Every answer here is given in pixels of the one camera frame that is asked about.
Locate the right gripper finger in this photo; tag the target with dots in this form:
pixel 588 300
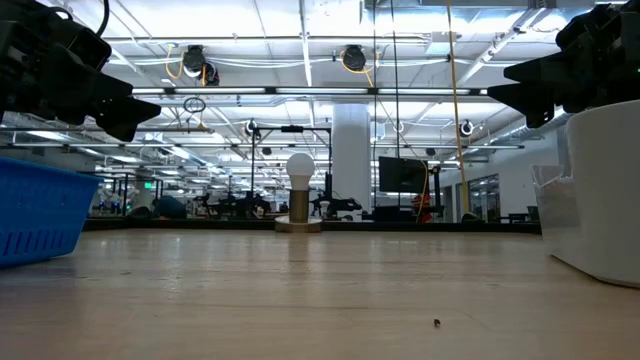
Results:
pixel 542 71
pixel 535 100

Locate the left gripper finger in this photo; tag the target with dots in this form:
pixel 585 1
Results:
pixel 112 91
pixel 130 117

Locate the light grey plastic bin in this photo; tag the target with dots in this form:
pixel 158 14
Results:
pixel 600 200

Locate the black background robot arm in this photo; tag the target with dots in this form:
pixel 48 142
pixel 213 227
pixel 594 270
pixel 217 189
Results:
pixel 245 205
pixel 340 205

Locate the blue plastic basket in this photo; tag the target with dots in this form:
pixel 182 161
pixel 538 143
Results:
pixel 40 215

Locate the black screen on stand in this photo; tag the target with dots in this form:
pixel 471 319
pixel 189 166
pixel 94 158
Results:
pixel 402 175

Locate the orange red object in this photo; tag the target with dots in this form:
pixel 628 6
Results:
pixel 421 206

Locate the white bulb brass lamp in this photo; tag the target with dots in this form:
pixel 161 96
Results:
pixel 300 167

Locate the white square column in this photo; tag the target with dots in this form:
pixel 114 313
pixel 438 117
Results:
pixel 351 150

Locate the black aluminium table frame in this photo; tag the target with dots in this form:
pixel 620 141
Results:
pixel 450 227

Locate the long ceiling light rail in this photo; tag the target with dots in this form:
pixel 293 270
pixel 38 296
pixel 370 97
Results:
pixel 372 91

